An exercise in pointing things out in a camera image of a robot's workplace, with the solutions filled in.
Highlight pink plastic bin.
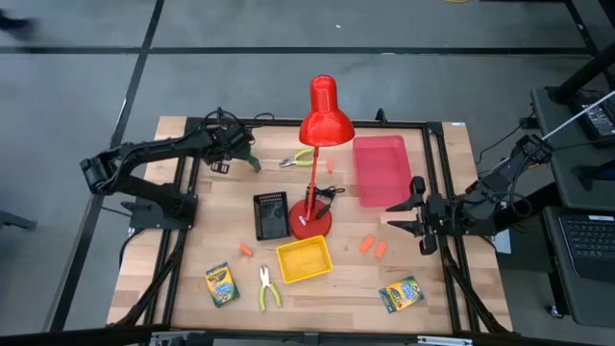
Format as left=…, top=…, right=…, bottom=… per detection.
left=352, top=135, right=418, bottom=209

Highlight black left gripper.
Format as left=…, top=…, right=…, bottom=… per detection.
left=206, top=113, right=263, bottom=175

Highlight crayon box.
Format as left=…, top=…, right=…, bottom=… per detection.
left=205, top=261, right=241, bottom=309
left=378, top=275, right=426, bottom=314

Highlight black plastic basket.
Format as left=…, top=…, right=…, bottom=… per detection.
left=252, top=190, right=292, bottom=242

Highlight black laptop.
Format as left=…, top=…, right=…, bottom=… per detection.
left=556, top=213, right=615, bottom=284

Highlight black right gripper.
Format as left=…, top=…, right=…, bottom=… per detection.
left=385, top=175, right=451, bottom=256

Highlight black power adapter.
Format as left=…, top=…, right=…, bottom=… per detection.
left=574, top=95, right=615, bottom=145

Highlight yellow plastic basket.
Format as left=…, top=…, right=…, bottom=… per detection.
left=276, top=235, right=334, bottom=284

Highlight red desk lamp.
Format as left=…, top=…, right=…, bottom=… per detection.
left=287, top=74, right=357, bottom=241

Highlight black aluminium table frame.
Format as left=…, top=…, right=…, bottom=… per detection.
left=108, top=108, right=515, bottom=337

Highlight black floor cable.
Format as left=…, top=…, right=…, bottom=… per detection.
left=474, top=114, right=542, bottom=167

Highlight grey chair leg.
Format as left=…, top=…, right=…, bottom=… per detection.
left=0, top=210, right=38, bottom=232

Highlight black stand leg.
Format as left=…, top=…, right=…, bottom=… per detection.
left=547, top=40, right=615, bottom=105

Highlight white rod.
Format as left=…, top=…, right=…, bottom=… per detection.
left=540, top=89, right=615, bottom=142

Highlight black side desk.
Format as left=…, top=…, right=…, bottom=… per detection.
left=542, top=206, right=615, bottom=329
left=530, top=86, right=615, bottom=212

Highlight black lamp cable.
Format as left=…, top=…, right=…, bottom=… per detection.
left=305, top=185, right=347, bottom=220

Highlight green-handled pliers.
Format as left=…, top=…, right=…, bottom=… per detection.
left=279, top=147, right=316, bottom=169
left=258, top=264, right=283, bottom=313

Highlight black crossbeam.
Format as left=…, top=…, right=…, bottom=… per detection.
left=0, top=324, right=615, bottom=346

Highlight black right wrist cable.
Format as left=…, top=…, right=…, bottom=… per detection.
left=506, top=158, right=535, bottom=220

